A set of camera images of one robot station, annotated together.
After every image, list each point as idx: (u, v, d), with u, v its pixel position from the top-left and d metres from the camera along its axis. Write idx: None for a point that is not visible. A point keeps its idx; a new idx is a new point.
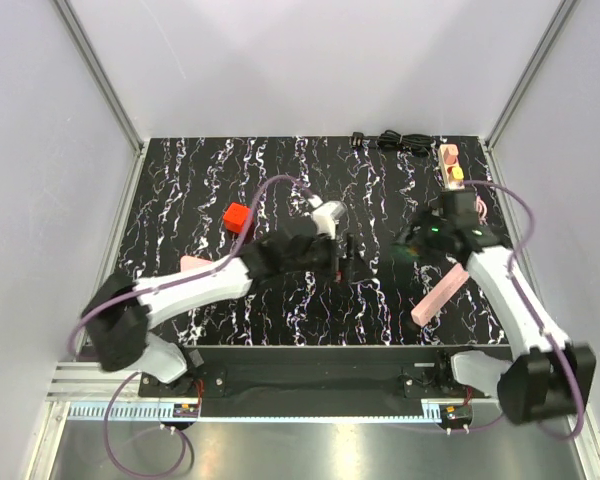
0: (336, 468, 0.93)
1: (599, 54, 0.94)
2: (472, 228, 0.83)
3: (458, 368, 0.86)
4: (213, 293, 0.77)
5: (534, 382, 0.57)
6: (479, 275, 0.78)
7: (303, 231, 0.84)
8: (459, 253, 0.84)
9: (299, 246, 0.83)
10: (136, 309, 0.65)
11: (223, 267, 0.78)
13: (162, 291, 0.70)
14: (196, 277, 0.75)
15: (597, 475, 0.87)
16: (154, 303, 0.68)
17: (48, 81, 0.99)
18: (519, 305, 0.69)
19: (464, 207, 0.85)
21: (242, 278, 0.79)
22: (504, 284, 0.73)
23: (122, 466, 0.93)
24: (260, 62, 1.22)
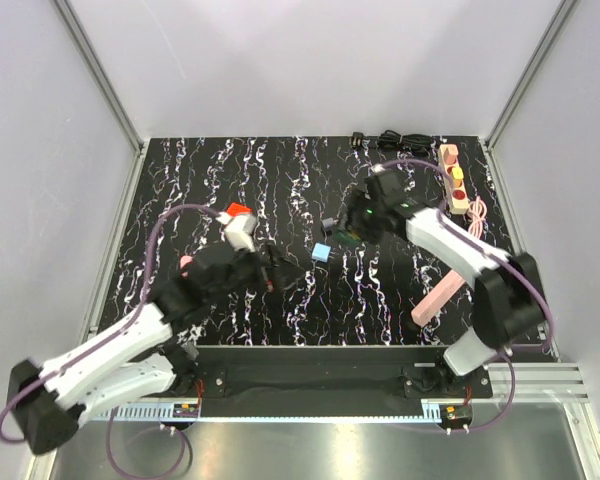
0: (336, 468, 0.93)
1: (599, 53, 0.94)
2: (401, 203, 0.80)
3: (454, 363, 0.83)
4: (135, 350, 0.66)
5: (495, 295, 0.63)
6: (419, 239, 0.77)
7: (220, 256, 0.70)
8: (396, 230, 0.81)
9: (220, 273, 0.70)
10: (38, 402, 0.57)
11: (134, 318, 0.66)
13: (68, 369, 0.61)
14: (106, 342, 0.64)
15: (597, 476, 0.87)
16: (60, 388, 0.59)
17: (48, 81, 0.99)
18: (462, 248, 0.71)
19: (390, 185, 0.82)
21: (160, 324, 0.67)
22: (441, 235, 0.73)
23: (121, 468, 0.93)
24: (260, 63, 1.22)
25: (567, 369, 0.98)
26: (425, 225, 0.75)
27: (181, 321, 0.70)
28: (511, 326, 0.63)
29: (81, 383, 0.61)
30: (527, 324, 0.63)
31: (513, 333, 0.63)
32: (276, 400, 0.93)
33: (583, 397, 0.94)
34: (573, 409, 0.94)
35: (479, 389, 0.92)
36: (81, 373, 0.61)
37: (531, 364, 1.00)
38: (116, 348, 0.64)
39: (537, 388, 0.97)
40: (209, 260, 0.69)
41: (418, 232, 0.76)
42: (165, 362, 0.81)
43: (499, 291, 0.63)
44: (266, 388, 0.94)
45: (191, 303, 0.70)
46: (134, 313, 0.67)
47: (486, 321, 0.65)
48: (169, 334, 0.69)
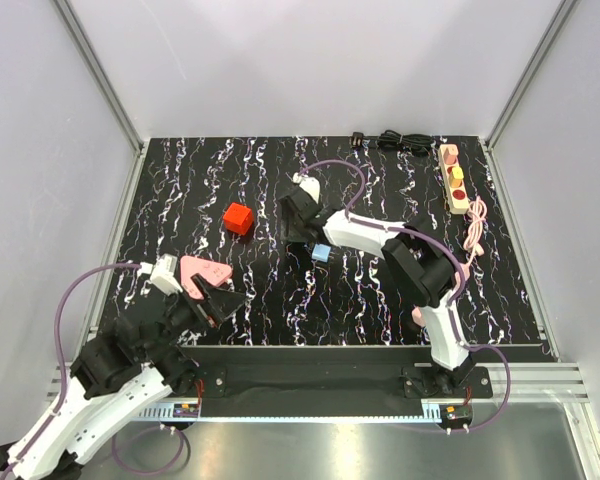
0: (336, 468, 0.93)
1: None
2: (316, 214, 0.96)
3: (442, 358, 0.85)
4: (75, 421, 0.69)
5: (402, 259, 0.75)
6: (339, 237, 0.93)
7: (148, 314, 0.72)
8: (320, 238, 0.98)
9: (152, 329, 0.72)
10: None
11: (64, 397, 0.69)
13: (25, 455, 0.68)
14: (47, 421, 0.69)
15: (597, 475, 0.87)
16: (23, 473, 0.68)
17: (48, 81, 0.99)
18: (367, 233, 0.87)
19: (302, 201, 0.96)
21: (84, 399, 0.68)
22: (351, 229, 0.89)
23: (124, 465, 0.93)
24: (260, 63, 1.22)
25: (567, 369, 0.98)
26: (335, 227, 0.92)
27: (109, 382, 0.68)
28: (428, 281, 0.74)
29: (41, 463, 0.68)
30: (440, 276, 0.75)
31: (431, 286, 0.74)
32: (276, 400, 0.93)
33: (583, 397, 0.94)
34: (573, 409, 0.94)
35: (479, 389, 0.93)
36: (35, 457, 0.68)
37: (531, 364, 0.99)
38: (57, 429, 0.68)
39: (537, 389, 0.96)
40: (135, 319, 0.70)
41: (332, 232, 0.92)
42: (154, 373, 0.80)
43: (405, 254, 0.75)
44: (266, 388, 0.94)
45: (119, 364, 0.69)
46: (61, 393, 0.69)
47: (408, 284, 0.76)
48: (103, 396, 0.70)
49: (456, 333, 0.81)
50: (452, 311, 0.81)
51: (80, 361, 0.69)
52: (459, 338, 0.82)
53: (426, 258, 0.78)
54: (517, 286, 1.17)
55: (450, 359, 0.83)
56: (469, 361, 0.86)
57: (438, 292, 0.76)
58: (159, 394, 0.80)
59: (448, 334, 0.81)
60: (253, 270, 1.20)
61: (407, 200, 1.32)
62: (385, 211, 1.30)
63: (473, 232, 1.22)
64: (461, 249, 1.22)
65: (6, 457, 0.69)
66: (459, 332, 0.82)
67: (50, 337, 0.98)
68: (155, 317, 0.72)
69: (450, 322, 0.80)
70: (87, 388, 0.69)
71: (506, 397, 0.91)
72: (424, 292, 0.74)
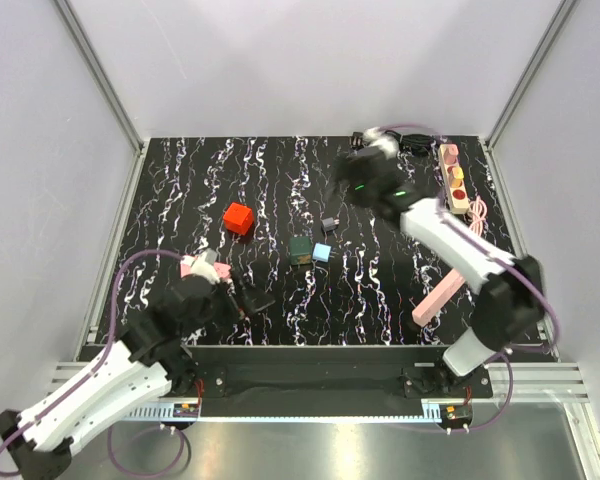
0: (336, 467, 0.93)
1: (599, 53, 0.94)
2: (395, 189, 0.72)
3: (455, 364, 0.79)
4: (106, 389, 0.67)
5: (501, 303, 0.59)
6: (420, 234, 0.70)
7: (196, 288, 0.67)
8: (388, 219, 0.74)
9: (196, 305, 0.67)
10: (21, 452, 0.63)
11: (103, 359, 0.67)
13: (43, 418, 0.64)
14: (76, 385, 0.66)
15: (597, 476, 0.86)
16: (37, 437, 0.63)
17: (48, 83, 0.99)
18: (455, 247, 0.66)
19: (383, 169, 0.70)
21: (128, 362, 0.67)
22: (439, 230, 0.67)
23: (122, 466, 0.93)
24: (260, 63, 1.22)
25: (567, 369, 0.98)
26: (422, 220, 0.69)
27: (152, 354, 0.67)
28: (523, 335, 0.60)
29: (57, 430, 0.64)
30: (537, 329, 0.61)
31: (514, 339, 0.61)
32: (275, 400, 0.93)
33: (583, 397, 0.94)
34: (573, 409, 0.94)
35: (479, 389, 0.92)
36: (56, 420, 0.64)
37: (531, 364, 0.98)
38: (86, 394, 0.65)
39: (537, 389, 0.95)
40: (185, 291, 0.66)
41: (415, 228, 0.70)
42: (158, 369, 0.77)
43: (505, 297, 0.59)
44: (266, 388, 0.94)
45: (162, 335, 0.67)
46: (103, 353, 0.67)
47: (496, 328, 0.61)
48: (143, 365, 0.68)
49: (488, 357, 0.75)
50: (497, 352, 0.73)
51: (127, 327, 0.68)
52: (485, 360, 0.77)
53: None
54: None
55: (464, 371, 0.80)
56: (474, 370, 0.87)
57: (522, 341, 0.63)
58: (159, 390, 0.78)
59: (477, 359, 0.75)
60: (253, 270, 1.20)
61: None
62: None
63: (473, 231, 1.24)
64: None
65: (17, 420, 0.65)
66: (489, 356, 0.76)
67: (49, 336, 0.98)
68: (203, 290, 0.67)
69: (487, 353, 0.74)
70: (133, 351, 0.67)
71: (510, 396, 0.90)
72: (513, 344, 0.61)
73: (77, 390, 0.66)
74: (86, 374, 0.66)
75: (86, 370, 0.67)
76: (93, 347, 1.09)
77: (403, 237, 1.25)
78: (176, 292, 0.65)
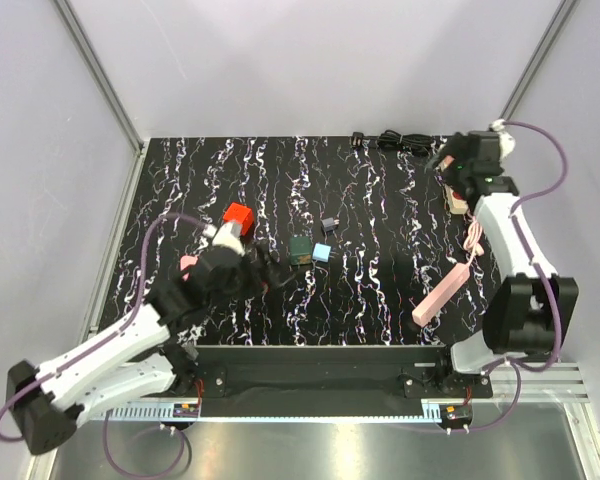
0: (336, 467, 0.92)
1: None
2: (487, 176, 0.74)
3: (458, 359, 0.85)
4: (130, 351, 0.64)
5: (515, 302, 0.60)
6: (487, 219, 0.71)
7: (222, 259, 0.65)
8: (468, 199, 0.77)
9: (222, 276, 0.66)
10: (34, 404, 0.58)
11: (131, 320, 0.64)
13: (64, 371, 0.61)
14: (100, 343, 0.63)
15: (597, 475, 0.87)
16: (56, 389, 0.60)
17: (48, 84, 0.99)
18: (513, 242, 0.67)
19: (487, 153, 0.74)
21: (157, 326, 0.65)
22: (505, 223, 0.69)
23: (120, 466, 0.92)
24: (260, 63, 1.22)
25: (567, 369, 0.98)
26: (499, 204, 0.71)
27: (179, 322, 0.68)
28: (516, 337, 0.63)
29: (77, 385, 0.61)
30: (532, 343, 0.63)
31: (513, 340, 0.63)
32: (276, 400, 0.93)
33: (583, 397, 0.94)
34: (573, 409, 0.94)
35: (480, 390, 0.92)
36: (77, 375, 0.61)
37: None
38: (111, 352, 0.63)
39: (537, 388, 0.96)
40: (213, 261, 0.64)
41: (487, 208, 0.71)
42: (164, 362, 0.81)
43: (522, 301, 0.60)
44: (266, 388, 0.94)
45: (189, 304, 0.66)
46: (131, 313, 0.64)
47: (495, 319, 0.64)
48: (169, 332, 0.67)
49: (489, 363, 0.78)
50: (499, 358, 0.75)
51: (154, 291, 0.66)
52: (486, 368, 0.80)
53: (537, 315, 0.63)
54: None
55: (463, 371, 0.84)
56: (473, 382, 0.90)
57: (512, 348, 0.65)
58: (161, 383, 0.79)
59: (477, 364, 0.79)
60: None
61: (408, 199, 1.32)
62: (385, 211, 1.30)
63: (473, 232, 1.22)
64: (461, 249, 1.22)
65: (35, 372, 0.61)
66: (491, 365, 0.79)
67: (49, 336, 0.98)
68: (229, 261, 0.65)
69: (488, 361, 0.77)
70: (162, 315, 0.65)
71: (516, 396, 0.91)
72: (501, 341, 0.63)
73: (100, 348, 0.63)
74: (114, 331, 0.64)
75: (112, 328, 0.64)
76: None
77: (403, 237, 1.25)
78: (204, 262, 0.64)
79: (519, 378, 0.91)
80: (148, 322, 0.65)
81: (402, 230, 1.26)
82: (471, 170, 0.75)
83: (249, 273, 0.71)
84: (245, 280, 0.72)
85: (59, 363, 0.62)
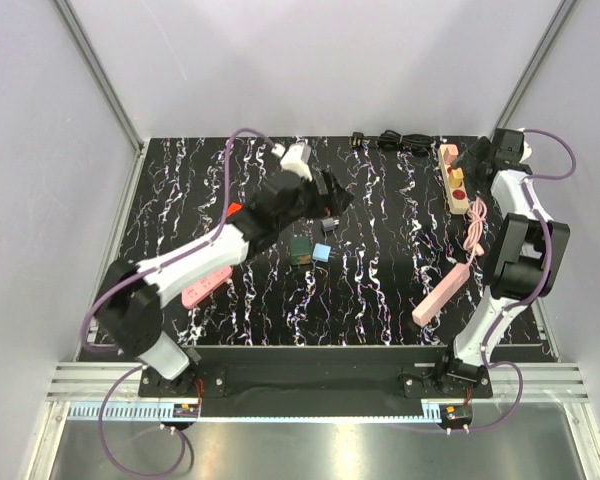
0: (336, 468, 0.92)
1: None
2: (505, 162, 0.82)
3: (458, 343, 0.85)
4: (216, 262, 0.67)
5: (513, 234, 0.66)
6: (501, 185, 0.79)
7: (287, 181, 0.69)
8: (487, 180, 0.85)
9: (289, 198, 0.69)
10: (140, 294, 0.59)
11: (219, 233, 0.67)
13: (166, 268, 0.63)
14: (192, 249, 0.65)
15: (597, 475, 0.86)
16: (161, 283, 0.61)
17: (48, 84, 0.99)
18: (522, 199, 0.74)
19: (508, 142, 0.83)
21: (241, 241, 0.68)
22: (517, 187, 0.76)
23: (121, 465, 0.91)
24: (261, 63, 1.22)
25: (567, 369, 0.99)
26: (513, 174, 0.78)
27: (255, 246, 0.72)
28: (507, 272, 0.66)
29: (176, 283, 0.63)
30: (522, 282, 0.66)
31: (506, 277, 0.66)
32: (276, 400, 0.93)
33: (583, 397, 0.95)
34: (573, 409, 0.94)
35: (479, 390, 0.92)
36: (176, 274, 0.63)
37: (531, 364, 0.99)
38: (204, 258, 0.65)
39: (537, 388, 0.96)
40: (279, 185, 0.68)
41: (502, 176, 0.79)
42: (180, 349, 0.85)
43: (518, 235, 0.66)
44: (266, 388, 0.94)
45: (262, 228, 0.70)
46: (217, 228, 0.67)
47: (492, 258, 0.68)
48: (245, 253, 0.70)
49: (487, 335, 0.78)
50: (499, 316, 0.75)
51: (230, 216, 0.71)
52: (485, 343, 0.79)
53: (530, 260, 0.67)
54: None
55: (464, 350, 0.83)
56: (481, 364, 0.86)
57: (505, 290, 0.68)
58: (179, 366, 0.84)
59: (477, 333, 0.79)
60: (253, 270, 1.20)
61: (408, 199, 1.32)
62: (385, 211, 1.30)
63: (473, 231, 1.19)
64: (461, 249, 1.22)
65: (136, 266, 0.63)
66: (490, 338, 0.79)
67: (49, 336, 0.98)
68: (295, 183, 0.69)
69: (489, 328, 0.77)
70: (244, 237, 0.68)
71: (517, 397, 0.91)
72: (494, 276, 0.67)
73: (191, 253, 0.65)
74: (204, 240, 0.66)
75: (202, 238, 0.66)
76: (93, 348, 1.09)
77: (403, 237, 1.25)
78: (271, 186, 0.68)
79: (520, 377, 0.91)
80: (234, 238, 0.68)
81: (402, 229, 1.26)
82: (493, 155, 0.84)
83: (315, 197, 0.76)
84: (309, 201, 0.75)
85: (158, 262, 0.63)
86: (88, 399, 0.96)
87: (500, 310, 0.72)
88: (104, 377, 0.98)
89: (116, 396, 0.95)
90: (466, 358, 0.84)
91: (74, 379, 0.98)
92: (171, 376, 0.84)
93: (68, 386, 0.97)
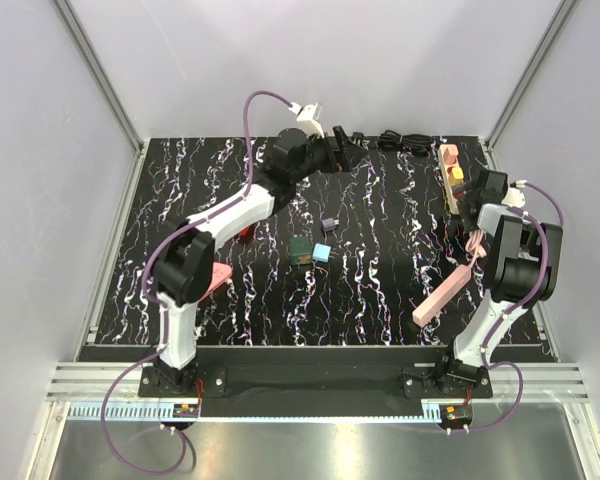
0: (336, 468, 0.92)
1: None
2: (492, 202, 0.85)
3: (458, 345, 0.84)
4: (249, 215, 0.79)
5: (509, 234, 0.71)
6: (487, 215, 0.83)
7: (296, 139, 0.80)
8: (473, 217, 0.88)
9: (299, 155, 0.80)
10: (196, 241, 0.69)
11: (250, 190, 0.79)
13: (213, 220, 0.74)
14: (231, 205, 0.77)
15: (597, 475, 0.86)
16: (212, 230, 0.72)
17: (47, 84, 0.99)
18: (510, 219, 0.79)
19: (493, 185, 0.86)
21: (268, 196, 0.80)
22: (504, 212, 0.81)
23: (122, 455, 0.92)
24: (261, 63, 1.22)
25: (567, 369, 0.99)
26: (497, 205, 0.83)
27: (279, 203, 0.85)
28: (510, 271, 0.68)
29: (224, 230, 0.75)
30: (524, 281, 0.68)
31: (507, 280, 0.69)
32: (276, 400, 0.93)
33: (583, 397, 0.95)
34: (573, 409, 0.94)
35: (479, 390, 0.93)
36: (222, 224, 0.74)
37: (531, 365, 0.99)
38: (240, 211, 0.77)
39: (537, 388, 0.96)
40: (287, 144, 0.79)
41: (487, 208, 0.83)
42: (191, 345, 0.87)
43: (514, 235, 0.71)
44: (266, 388, 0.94)
45: (281, 185, 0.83)
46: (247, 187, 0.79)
47: (493, 261, 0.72)
48: (272, 209, 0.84)
49: (488, 338, 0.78)
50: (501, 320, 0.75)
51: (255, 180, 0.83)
52: (485, 344, 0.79)
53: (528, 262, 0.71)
54: None
55: (464, 351, 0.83)
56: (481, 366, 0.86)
57: (507, 292, 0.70)
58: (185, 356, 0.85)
59: (478, 335, 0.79)
60: (253, 270, 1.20)
61: (408, 199, 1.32)
62: (385, 211, 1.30)
63: (475, 233, 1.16)
64: (461, 249, 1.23)
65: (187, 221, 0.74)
66: (490, 340, 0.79)
67: (49, 336, 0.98)
68: (303, 140, 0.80)
69: (489, 331, 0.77)
70: (268, 191, 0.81)
71: (517, 397, 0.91)
72: (497, 277, 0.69)
73: (230, 209, 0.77)
74: (240, 196, 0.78)
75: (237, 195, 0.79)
76: (93, 348, 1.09)
77: (403, 237, 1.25)
78: (280, 146, 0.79)
79: (520, 378, 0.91)
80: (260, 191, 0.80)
81: (402, 230, 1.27)
82: (478, 195, 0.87)
83: (327, 153, 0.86)
84: (325, 158, 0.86)
85: (205, 215, 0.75)
86: (87, 399, 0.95)
87: (501, 313, 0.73)
88: (104, 377, 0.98)
89: (117, 396, 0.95)
90: (466, 360, 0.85)
91: (74, 379, 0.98)
92: (178, 366, 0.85)
93: (68, 386, 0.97)
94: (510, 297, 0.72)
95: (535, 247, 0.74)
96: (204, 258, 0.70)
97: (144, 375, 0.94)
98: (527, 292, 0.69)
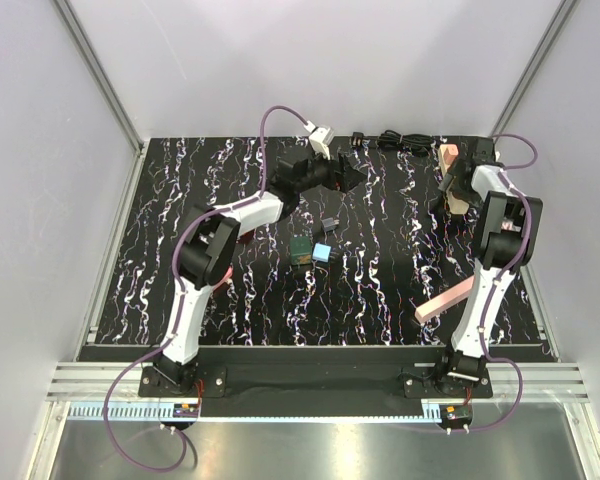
0: (336, 468, 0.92)
1: None
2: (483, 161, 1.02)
3: (457, 336, 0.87)
4: (263, 213, 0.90)
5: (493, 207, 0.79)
6: (480, 177, 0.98)
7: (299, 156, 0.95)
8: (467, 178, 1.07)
9: (300, 169, 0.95)
10: (222, 225, 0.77)
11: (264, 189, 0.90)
13: (235, 210, 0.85)
14: (247, 202, 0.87)
15: (597, 476, 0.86)
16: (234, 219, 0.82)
17: (48, 85, 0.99)
18: (498, 184, 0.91)
19: (483, 148, 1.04)
21: (275, 200, 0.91)
22: (494, 176, 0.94)
23: (124, 450, 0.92)
24: (262, 64, 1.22)
25: (567, 369, 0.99)
26: (490, 167, 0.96)
27: (285, 213, 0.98)
28: (491, 242, 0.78)
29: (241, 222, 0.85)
30: (503, 250, 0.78)
31: (489, 250, 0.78)
32: (276, 399, 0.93)
33: (583, 397, 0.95)
34: (573, 409, 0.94)
35: (479, 390, 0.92)
36: (241, 215, 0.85)
37: (531, 364, 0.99)
38: (255, 208, 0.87)
39: (537, 389, 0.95)
40: (291, 162, 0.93)
41: (480, 170, 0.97)
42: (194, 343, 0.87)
43: (497, 208, 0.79)
44: (266, 388, 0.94)
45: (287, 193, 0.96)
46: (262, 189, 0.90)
47: (478, 233, 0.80)
48: (276, 216, 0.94)
49: (483, 316, 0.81)
50: (494, 288, 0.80)
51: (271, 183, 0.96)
52: (482, 324, 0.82)
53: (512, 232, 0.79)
54: (517, 286, 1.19)
55: (462, 336, 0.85)
56: (480, 360, 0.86)
57: (492, 261, 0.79)
58: (187, 354, 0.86)
59: (476, 312, 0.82)
60: (253, 270, 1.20)
61: (408, 199, 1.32)
62: (385, 211, 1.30)
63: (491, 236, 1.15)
64: (461, 250, 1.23)
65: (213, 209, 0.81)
66: (487, 319, 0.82)
67: (49, 336, 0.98)
68: (303, 157, 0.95)
69: (484, 303, 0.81)
70: (280, 204, 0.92)
71: (517, 397, 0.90)
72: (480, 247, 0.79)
73: (247, 206, 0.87)
74: (256, 196, 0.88)
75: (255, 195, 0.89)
76: (93, 348, 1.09)
77: (403, 237, 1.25)
78: (286, 162, 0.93)
79: (520, 377, 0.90)
80: (271, 196, 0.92)
81: (402, 230, 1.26)
82: (471, 157, 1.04)
83: (328, 169, 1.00)
84: (327, 175, 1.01)
85: (230, 205, 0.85)
86: (88, 399, 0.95)
87: (491, 280, 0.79)
88: (104, 377, 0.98)
89: (116, 396, 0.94)
90: (466, 350, 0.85)
91: (74, 379, 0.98)
92: (182, 361, 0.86)
93: (68, 386, 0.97)
94: (496, 264, 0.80)
95: (519, 218, 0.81)
96: (228, 239, 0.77)
97: (144, 375, 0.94)
98: (510, 259, 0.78)
